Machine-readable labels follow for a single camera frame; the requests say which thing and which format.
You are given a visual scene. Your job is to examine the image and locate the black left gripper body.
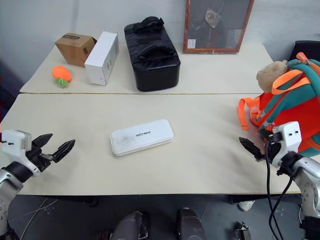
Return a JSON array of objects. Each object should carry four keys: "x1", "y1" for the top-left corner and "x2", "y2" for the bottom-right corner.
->
[{"x1": 25, "y1": 146, "x2": 55, "y2": 173}]

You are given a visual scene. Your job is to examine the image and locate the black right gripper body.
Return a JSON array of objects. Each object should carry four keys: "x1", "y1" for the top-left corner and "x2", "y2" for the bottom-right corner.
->
[{"x1": 263, "y1": 133, "x2": 283, "y2": 164}]

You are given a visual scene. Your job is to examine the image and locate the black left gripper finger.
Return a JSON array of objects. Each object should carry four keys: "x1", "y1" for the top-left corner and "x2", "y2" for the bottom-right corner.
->
[
  {"x1": 50, "y1": 139, "x2": 76, "y2": 164},
  {"x1": 31, "y1": 133, "x2": 54, "y2": 151}
]

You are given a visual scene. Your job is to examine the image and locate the orange and teal backpack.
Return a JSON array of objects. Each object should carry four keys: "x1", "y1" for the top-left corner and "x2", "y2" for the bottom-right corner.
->
[{"x1": 237, "y1": 51, "x2": 320, "y2": 158}]

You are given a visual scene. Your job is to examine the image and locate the white case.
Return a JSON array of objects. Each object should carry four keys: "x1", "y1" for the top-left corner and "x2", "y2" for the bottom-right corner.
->
[{"x1": 109, "y1": 119, "x2": 175, "y2": 157}]

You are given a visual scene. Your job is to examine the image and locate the wooden framed display case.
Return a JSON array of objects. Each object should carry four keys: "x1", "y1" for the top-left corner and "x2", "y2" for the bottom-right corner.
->
[{"x1": 182, "y1": 0, "x2": 256, "y2": 55}]

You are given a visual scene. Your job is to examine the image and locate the beige plush bear toy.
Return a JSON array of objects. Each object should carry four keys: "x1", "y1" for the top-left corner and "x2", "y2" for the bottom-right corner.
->
[{"x1": 257, "y1": 59, "x2": 289, "y2": 94}]

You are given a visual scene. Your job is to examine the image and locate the orange plush carrot toy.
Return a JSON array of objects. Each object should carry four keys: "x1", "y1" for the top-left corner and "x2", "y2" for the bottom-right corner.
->
[{"x1": 51, "y1": 65, "x2": 74, "y2": 89}]

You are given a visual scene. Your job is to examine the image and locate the white cardboard box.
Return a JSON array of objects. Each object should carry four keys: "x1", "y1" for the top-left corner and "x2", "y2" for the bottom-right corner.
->
[{"x1": 84, "y1": 31, "x2": 120, "y2": 87}]

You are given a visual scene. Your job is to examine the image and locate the black chair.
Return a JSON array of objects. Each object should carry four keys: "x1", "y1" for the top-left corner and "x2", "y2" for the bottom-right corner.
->
[{"x1": 290, "y1": 40, "x2": 320, "y2": 64}]

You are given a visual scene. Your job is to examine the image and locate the brown cardboard box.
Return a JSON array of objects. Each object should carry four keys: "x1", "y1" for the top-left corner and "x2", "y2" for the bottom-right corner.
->
[{"x1": 54, "y1": 32, "x2": 98, "y2": 68}]

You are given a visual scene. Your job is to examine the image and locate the dark rounded black shape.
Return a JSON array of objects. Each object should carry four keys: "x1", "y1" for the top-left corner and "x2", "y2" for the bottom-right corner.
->
[{"x1": 175, "y1": 207, "x2": 209, "y2": 240}]

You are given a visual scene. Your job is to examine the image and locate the dark rounded grey shape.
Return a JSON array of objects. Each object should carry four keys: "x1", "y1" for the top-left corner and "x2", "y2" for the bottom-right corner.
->
[{"x1": 111, "y1": 211, "x2": 151, "y2": 240}]

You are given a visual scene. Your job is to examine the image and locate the black padded carry bag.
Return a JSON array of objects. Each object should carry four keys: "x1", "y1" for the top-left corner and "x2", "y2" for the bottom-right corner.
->
[{"x1": 123, "y1": 16, "x2": 182, "y2": 93}]

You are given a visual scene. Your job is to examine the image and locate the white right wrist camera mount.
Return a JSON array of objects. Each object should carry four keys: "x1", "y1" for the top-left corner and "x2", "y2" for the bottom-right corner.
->
[{"x1": 271, "y1": 121, "x2": 302, "y2": 169}]

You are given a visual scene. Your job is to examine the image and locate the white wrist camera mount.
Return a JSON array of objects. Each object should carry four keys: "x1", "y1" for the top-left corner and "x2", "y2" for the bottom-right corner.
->
[
  {"x1": 1, "y1": 129, "x2": 41, "y2": 178},
  {"x1": 271, "y1": 121, "x2": 302, "y2": 169}
]

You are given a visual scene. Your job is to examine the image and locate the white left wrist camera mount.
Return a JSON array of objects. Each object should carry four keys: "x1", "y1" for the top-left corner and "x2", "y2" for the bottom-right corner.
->
[{"x1": 1, "y1": 129, "x2": 41, "y2": 178}]

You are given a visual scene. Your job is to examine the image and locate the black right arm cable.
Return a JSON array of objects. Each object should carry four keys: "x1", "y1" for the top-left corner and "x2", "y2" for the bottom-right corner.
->
[{"x1": 264, "y1": 136, "x2": 295, "y2": 240}]

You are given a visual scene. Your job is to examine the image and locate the thin white floor cable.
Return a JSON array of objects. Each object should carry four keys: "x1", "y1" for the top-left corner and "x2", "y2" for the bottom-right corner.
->
[{"x1": 8, "y1": 197, "x2": 57, "y2": 222}]

